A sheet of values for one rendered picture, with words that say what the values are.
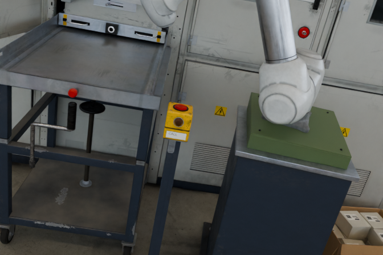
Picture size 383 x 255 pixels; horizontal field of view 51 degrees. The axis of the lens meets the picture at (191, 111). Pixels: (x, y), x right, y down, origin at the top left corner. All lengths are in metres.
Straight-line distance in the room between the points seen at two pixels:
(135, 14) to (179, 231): 1.13
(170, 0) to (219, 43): 0.54
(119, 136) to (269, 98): 1.25
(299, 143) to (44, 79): 0.93
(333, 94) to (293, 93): 1.03
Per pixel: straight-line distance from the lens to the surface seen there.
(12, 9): 2.04
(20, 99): 2.39
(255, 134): 1.44
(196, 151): 2.34
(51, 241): 2.07
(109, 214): 1.95
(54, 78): 1.53
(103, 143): 2.38
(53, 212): 1.95
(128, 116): 2.28
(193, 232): 2.20
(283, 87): 1.27
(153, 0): 1.65
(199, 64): 2.12
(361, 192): 2.67
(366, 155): 2.54
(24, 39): 1.79
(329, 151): 1.50
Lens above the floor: 1.41
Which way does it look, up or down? 24 degrees down
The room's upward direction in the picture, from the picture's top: 11 degrees clockwise
